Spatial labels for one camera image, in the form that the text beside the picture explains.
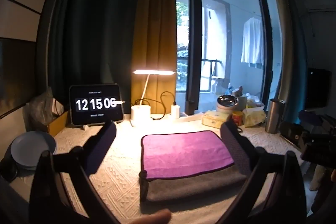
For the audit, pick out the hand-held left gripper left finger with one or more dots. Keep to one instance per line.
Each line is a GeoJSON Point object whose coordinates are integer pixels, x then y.
{"type": "Point", "coordinates": [101, 146]}

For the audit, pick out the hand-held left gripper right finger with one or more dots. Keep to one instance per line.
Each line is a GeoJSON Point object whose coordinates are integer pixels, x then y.
{"type": "Point", "coordinates": [234, 146]}

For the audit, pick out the purple towel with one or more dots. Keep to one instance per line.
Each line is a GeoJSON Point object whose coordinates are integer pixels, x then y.
{"type": "Point", "coordinates": [183, 154]}

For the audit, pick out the grey towel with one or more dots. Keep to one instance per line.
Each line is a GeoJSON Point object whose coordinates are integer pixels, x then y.
{"type": "Point", "coordinates": [194, 186]}

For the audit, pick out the person's left hand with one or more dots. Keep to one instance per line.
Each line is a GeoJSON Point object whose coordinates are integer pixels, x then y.
{"type": "Point", "coordinates": [151, 217]}

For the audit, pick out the red can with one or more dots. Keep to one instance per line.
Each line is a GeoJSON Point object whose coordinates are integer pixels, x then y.
{"type": "Point", "coordinates": [237, 118]}

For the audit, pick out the tissue box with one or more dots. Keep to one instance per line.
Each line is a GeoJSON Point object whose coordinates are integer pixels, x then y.
{"type": "Point", "coordinates": [215, 118]}

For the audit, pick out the yellow plastic packet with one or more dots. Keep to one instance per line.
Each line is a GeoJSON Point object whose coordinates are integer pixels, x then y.
{"type": "Point", "coordinates": [253, 116]}

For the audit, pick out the tablet with clock display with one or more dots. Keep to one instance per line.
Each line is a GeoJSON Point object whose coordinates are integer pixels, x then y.
{"type": "Point", "coordinates": [96, 104]}

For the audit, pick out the metal pot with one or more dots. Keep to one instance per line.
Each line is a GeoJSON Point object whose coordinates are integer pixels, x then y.
{"type": "Point", "coordinates": [227, 103]}

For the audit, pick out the steel tumbler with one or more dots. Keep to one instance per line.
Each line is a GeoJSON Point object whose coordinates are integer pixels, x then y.
{"type": "Point", "coordinates": [274, 116]}

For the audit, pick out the white textured tablecloth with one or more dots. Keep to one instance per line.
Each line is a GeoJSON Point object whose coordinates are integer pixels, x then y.
{"type": "Point", "coordinates": [120, 187]}

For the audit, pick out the cardboard box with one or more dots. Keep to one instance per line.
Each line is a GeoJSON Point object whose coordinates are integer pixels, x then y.
{"type": "Point", "coordinates": [58, 123]}

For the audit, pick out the white desk lamp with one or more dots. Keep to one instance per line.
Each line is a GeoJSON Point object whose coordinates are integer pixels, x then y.
{"type": "Point", "coordinates": [143, 98]}

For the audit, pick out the white power adapter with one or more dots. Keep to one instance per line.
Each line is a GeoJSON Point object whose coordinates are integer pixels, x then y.
{"type": "Point", "coordinates": [175, 110]}

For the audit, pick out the pale blue bowl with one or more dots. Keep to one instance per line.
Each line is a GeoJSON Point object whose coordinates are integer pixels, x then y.
{"type": "Point", "coordinates": [31, 149]}

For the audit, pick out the clear plastic bag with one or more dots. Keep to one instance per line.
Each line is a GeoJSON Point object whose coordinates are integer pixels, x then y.
{"type": "Point", "coordinates": [42, 108]}

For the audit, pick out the balcony railing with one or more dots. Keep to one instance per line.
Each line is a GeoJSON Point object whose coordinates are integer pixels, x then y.
{"type": "Point", "coordinates": [210, 74]}

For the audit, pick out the hanging white shirt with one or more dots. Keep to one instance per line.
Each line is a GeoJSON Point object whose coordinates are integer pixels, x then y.
{"type": "Point", "coordinates": [252, 41]}

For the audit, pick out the dark green curtain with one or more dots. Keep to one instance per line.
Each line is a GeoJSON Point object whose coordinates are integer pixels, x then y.
{"type": "Point", "coordinates": [92, 29]}

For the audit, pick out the mustard yellow curtain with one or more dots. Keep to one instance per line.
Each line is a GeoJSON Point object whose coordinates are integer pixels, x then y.
{"type": "Point", "coordinates": [155, 37]}

